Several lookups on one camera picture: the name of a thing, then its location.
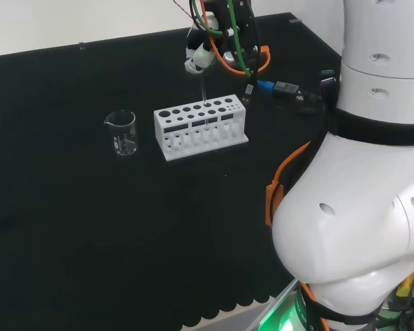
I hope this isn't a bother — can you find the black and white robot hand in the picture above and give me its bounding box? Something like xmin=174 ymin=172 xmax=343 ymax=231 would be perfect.
xmin=183 ymin=0 xmax=264 ymax=75

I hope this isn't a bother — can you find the clear glass rod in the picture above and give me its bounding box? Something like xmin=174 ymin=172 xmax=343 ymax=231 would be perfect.
xmin=199 ymin=71 xmax=210 ymax=128

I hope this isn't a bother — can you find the white test tube rack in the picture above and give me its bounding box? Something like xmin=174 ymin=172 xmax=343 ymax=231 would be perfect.
xmin=153 ymin=94 xmax=250 ymax=162

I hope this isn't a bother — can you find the silver usb plug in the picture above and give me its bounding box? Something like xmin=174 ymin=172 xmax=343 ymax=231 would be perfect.
xmin=243 ymin=83 xmax=255 ymax=106

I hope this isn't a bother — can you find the small clear glass beaker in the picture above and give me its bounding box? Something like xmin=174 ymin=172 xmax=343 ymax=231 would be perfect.
xmin=103 ymin=110 xmax=139 ymax=157

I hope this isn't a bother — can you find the black bench cloth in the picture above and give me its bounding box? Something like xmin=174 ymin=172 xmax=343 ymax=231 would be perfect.
xmin=0 ymin=12 xmax=342 ymax=331

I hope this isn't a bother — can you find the green cable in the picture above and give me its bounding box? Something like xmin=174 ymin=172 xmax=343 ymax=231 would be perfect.
xmin=188 ymin=0 xmax=253 ymax=79

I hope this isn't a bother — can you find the orange cable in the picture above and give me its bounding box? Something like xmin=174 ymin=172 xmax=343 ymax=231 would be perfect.
xmin=199 ymin=0 xmax=331 ymax=331

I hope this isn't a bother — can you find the black cable adapter box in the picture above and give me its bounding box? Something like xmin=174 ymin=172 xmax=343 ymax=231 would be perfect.
xmin=274 ymin=81 xmax=303 ymax=102

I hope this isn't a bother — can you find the grey base plate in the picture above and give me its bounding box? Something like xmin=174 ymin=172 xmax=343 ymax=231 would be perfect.
xmin=250 ymin=278 xmax=304 ymax=331

